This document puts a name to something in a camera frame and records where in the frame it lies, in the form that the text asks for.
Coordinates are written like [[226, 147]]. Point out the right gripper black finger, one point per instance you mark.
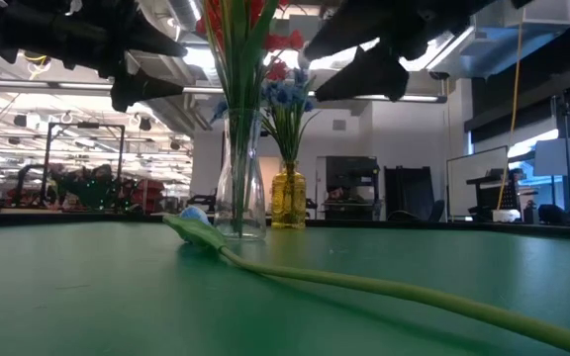
[[374, 74], [354, 32]]

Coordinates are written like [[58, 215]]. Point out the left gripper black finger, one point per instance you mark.
[[141, 91], [156, 44]]

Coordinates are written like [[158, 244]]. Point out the blue flower bunch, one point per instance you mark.
[[285, 94]]

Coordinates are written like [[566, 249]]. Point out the clear glass vase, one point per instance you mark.
[[225, 198]]

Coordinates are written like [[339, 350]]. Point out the yellow glass vase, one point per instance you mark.
[[280, 198]]

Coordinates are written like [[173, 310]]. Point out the long ceiling light fixture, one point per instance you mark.
[[423, 98]]

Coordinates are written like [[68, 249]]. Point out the black equipment cabinet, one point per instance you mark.
[[351, 170]]

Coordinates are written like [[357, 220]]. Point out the red storage bins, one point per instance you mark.
[[146, 190]]

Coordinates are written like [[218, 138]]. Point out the whiteboard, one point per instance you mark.
[[468, 183]]

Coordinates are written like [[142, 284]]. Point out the long light green flower stem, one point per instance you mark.
[[201, 233]]

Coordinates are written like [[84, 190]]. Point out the black equipment rack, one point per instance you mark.
[[488, 190]]

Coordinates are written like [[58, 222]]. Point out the white panel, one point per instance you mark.
[[562, 155]]

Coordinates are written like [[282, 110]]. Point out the green table mat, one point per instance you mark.
[[117, 306]]

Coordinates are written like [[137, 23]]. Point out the black tripod stand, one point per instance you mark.
[[568, 193]]

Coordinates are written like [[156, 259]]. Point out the silver round duct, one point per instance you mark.
[[186, 7]]

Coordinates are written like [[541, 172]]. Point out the black security camera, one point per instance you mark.
[[438, 75]]

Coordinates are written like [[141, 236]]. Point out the black stand frame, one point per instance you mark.
[[46, 158]]

